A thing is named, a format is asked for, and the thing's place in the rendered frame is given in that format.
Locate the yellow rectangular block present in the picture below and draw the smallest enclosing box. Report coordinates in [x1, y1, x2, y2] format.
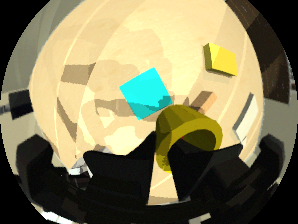
[204, 43, 237, 76]

